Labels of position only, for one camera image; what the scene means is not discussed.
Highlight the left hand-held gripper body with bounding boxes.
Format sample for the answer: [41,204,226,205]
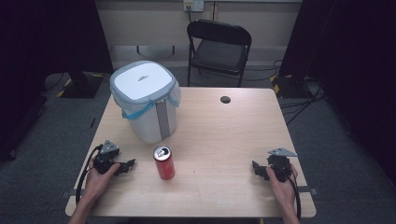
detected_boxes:
[92,139,121,175]

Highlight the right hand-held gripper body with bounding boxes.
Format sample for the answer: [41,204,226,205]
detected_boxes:
[266,147,299,183]

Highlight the red drink can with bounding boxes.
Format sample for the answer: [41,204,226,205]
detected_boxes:
[152,145,177,181]

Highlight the translucent blue trash bag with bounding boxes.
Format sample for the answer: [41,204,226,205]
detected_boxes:
[111,84,182,121]

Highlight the white trash can grey lid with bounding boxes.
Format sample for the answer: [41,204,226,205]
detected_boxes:
[109,60,182,145]

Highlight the person's right hand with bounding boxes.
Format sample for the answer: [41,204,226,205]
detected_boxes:
[265,163,300,210]

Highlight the person's left hand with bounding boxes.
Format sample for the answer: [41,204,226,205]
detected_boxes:
[83,156,121,203]

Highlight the grey tape strip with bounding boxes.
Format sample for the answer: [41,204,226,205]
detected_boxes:
[60,188,84,200]
[295,185,319,197]

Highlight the black stand base striped tape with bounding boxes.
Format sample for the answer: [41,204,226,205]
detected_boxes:
[56,71,106,100]
[269,74,314,100]

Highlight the black folding chair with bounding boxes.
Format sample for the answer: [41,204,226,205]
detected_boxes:
[186,19,253,89]

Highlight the black curtain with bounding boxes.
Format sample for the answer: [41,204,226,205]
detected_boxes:
[0,0,115,163]
[278,0,396,188]

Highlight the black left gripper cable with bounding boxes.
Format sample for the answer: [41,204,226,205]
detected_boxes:
[75,144,104,205]

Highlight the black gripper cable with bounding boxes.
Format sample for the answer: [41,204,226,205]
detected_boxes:
[75,144,104,205]
[274,161,303,222]

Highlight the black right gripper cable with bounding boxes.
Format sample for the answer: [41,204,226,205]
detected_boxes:
[274,161,303,222]

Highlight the black floor cables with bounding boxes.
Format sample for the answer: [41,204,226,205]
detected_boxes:
[244,59,327,126]

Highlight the white wall socket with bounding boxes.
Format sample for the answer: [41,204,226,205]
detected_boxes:
[182,0,205,13]

